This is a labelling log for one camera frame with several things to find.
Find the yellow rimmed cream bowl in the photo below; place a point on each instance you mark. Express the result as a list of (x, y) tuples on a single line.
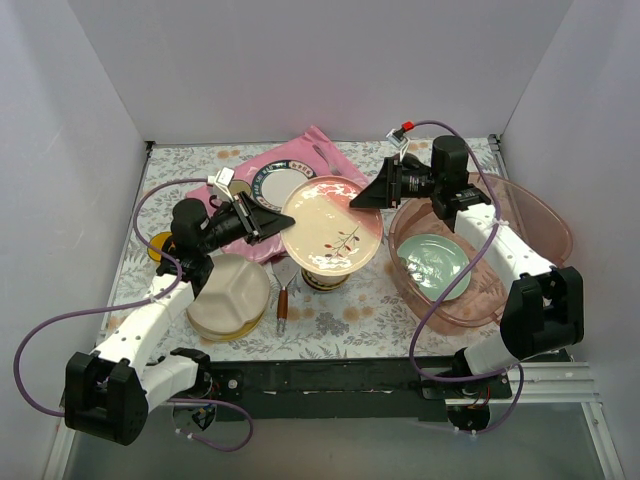
[(326, 282)]

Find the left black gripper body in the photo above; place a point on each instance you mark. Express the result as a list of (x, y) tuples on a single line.
[(251, 220)]

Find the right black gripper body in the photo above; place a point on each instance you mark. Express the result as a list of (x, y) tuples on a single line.
[(393, 181)]

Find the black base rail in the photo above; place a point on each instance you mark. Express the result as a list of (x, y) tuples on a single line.
[(344, 389)]

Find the pink cream branch plate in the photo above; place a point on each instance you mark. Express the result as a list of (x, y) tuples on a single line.
[(329, 237)]

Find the yellow orange cup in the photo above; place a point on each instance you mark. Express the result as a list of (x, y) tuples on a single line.
[(156, 245)]

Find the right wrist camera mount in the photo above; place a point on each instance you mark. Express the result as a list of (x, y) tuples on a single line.
[(398, 137)]

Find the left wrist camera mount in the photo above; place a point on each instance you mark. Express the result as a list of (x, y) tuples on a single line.
[(220, 182)]

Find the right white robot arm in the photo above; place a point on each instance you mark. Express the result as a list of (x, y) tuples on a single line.
[(544, 310)]

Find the green rimmed white plate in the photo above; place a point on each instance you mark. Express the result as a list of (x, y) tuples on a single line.
[(273, 183)]

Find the cream divided plate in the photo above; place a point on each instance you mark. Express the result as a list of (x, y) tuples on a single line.
[(236, 294)]

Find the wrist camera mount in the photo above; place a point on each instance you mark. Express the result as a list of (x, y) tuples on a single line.
[(220, 182), (398, 137)]

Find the yellow bottom plate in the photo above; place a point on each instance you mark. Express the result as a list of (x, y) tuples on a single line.
[(245, 330)]

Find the mint green flower plate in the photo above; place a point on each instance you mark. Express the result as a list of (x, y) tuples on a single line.
[(432, 261)]

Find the metal spatula wooden handle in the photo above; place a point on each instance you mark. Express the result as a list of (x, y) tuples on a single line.
[(284, 269)]

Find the cream mug black handle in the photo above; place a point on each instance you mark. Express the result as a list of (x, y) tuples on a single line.
[(236, 186)]

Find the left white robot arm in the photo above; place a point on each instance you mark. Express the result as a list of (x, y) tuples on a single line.
[(110, 391)]

